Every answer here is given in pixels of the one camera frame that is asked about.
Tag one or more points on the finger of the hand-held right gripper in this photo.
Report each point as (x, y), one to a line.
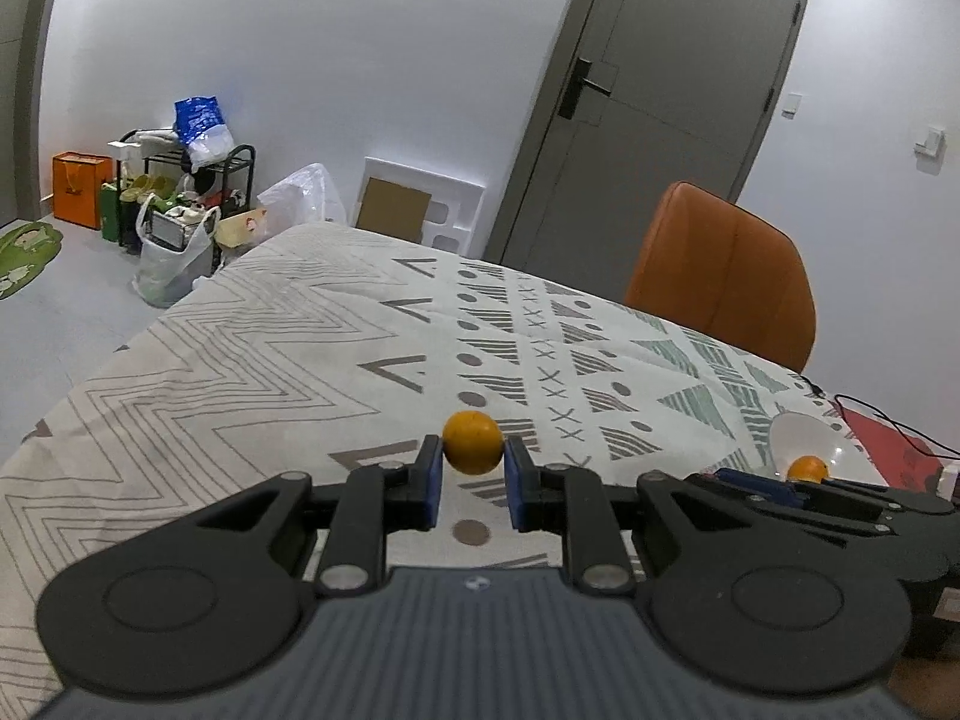
(877, 495)
(754, 486)

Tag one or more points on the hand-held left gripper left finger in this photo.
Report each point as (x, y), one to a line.
(431, 480)

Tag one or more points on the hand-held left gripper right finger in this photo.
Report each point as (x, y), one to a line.
(516, 484)

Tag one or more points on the small orange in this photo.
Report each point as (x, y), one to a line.
(472, 442)

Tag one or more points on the white plate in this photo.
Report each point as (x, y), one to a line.
(799, 435)

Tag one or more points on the red mat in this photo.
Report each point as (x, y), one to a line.
(889, 446)

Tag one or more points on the patterned tablecloth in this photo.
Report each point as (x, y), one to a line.
(262, 360)

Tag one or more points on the orange chair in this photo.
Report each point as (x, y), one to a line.
(712, 270)

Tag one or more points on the brown cardboard sheet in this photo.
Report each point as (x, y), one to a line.
(391, 208)

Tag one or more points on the white foam packaging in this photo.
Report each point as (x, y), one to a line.
(457, 202)

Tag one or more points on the clear plastic bag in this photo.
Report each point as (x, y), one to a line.
(307, 199)

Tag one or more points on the tan cardboard box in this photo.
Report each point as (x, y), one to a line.
(241, 229)

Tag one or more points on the white plastic bag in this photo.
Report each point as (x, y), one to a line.
(169, 270)

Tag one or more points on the black shoe rack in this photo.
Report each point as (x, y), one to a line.
(244, 172)

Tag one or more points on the yellowish slippers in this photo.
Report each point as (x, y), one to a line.
(146, 187)

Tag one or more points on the green paper bag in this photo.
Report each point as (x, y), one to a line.
(111, 211)

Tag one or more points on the blue plastic bag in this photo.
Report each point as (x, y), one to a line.
(196, 116)

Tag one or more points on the white box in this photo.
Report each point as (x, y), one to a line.
(124, 154)

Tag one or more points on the grey door with black lock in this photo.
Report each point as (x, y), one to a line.
(675, 37)

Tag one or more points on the orange paper shopping bag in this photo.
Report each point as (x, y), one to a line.
(79, 191)

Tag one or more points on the green floor mat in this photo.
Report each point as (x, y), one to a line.
(26, 255)

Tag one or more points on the white wall switch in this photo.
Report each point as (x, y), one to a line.
(928, 142)
(790, 104)

